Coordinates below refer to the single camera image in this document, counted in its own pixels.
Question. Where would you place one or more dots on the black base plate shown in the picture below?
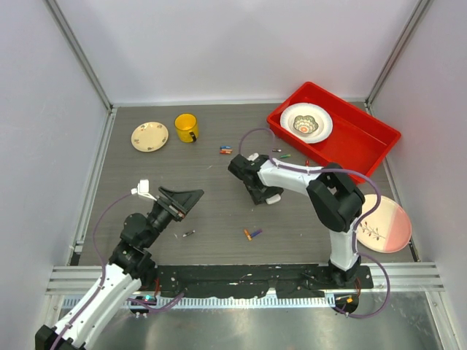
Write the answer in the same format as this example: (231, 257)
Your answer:
(249, 281)

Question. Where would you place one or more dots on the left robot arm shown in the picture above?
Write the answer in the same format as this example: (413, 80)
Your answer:
(129, 267)

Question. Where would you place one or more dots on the white slotted cable duct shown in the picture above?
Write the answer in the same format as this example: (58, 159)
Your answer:
(269, 301)

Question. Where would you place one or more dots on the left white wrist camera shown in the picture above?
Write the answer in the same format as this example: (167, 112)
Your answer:
(143, 190)

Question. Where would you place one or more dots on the cream floral plate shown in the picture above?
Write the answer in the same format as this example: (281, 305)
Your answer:
(149, 137)

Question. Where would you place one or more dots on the small patterned bowl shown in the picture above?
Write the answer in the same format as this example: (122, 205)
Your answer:
(305, 124)

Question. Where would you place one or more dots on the red plastic bin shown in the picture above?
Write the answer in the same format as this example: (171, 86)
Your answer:
(357, 141)

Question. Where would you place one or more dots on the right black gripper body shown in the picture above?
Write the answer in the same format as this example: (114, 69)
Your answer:
(260, 194)

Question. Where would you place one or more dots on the orange battery lower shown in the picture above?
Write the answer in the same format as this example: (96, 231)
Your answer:
(247, 233)

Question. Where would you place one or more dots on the purple battery lower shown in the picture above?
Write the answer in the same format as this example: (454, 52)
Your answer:
(255, 233)

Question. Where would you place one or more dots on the pink white plate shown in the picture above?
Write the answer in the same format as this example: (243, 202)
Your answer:
(387, 230)

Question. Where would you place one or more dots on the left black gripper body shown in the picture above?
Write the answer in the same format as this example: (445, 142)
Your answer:
(163, 213)

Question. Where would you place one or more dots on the white remote control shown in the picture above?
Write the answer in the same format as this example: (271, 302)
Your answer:
(273, 199)

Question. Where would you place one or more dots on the black battery lower left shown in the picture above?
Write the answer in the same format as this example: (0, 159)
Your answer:
(189, 233)

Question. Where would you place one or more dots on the white paper plate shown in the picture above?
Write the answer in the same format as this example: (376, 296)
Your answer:
(322, 117)

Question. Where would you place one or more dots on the yellow mug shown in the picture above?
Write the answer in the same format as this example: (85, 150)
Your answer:
(186, 127)

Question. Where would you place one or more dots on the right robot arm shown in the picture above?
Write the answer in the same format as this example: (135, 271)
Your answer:
(336, 200)

